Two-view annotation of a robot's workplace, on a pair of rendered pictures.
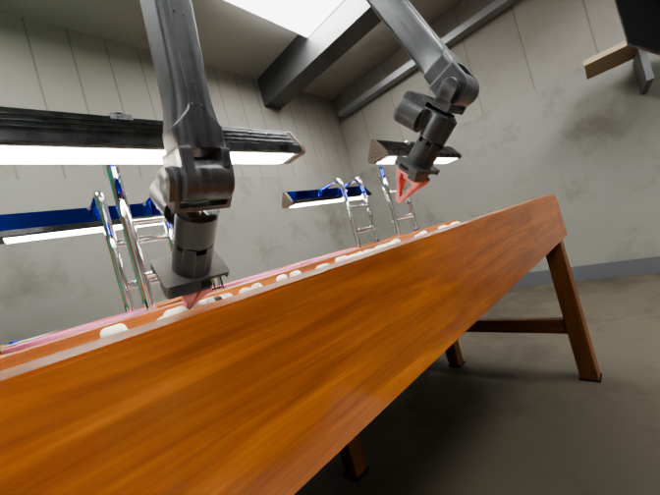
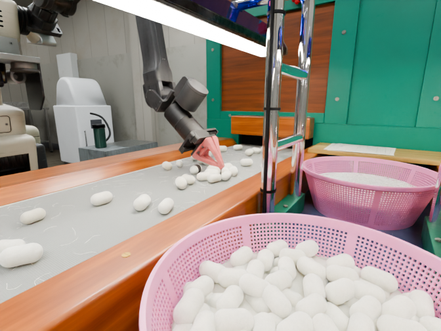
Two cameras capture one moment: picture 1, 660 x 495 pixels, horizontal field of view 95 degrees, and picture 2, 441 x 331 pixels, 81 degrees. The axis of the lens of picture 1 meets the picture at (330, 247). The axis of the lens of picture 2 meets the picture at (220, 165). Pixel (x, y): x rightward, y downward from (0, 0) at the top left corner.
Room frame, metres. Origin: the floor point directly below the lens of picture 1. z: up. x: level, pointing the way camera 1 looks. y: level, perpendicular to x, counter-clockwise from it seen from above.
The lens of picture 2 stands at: (1.13, 0.13, 0.91)
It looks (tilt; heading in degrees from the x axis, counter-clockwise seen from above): 14 degrees down; 167
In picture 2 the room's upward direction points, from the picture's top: straight up
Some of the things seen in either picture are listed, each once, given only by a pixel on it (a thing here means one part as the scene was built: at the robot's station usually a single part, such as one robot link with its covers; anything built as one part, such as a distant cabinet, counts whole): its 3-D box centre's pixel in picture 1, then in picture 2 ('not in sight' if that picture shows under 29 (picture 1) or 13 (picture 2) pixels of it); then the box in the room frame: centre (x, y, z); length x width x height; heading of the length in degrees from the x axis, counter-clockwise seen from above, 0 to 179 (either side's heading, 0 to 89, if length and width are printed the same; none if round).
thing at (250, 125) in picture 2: not in sight; (270, 125); (0.24, 0.53, 0.83); 0.30 x 0.06 x 0.07; 43
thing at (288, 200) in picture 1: (330, 194); not in sight; (1.65, -0.08, 1.08); 0.62 x 0.08 x 0.07; 133
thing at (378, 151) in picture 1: (419, 151); not in sight; (1.24, -0.46, 1.08); 0.62 x 0.08 x 0.07; 133
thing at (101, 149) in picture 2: not in sight; (116, 143); (-2.44, -0.40, 0.39); 0.82 x 0.65 x 0.79; 136
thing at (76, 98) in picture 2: not in sight; (84, 122); (-3.11, -0.92, 0.63); 0.63 x 0.56 x 1.25; 46
